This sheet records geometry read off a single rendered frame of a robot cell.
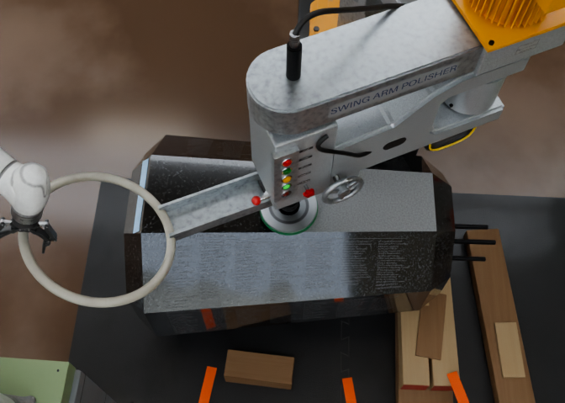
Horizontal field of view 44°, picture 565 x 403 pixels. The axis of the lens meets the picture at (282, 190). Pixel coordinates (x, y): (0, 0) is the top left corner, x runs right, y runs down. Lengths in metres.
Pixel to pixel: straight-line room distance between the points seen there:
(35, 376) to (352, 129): 1.32
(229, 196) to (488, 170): 1.81
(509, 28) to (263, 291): 1.33
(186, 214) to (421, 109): 0.85
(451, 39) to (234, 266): 1.20
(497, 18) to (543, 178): 1.95
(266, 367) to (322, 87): 1.62
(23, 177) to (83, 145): 1.91
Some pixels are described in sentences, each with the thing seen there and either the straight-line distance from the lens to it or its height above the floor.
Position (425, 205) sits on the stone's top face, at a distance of 2.76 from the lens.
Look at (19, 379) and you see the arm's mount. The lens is 2.58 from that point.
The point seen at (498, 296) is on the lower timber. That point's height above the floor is 0.09.
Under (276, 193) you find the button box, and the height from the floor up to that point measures 1.30.
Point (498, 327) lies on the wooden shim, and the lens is 3.44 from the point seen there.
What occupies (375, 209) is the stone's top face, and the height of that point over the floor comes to 0.83.
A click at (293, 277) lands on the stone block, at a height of 0.70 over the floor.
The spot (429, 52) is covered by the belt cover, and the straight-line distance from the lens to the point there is 2.03.
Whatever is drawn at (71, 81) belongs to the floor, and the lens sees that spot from 4.17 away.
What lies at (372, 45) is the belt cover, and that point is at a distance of 2.02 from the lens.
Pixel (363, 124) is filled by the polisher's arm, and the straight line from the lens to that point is 2.22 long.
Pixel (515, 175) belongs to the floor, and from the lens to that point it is 3.90.
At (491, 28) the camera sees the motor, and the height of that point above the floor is 1.72.
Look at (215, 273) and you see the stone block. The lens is 2.73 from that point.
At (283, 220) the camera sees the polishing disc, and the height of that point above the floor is 0.88.
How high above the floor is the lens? 3.26
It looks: 63 degrees down
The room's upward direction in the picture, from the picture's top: 1 degrees clockwise
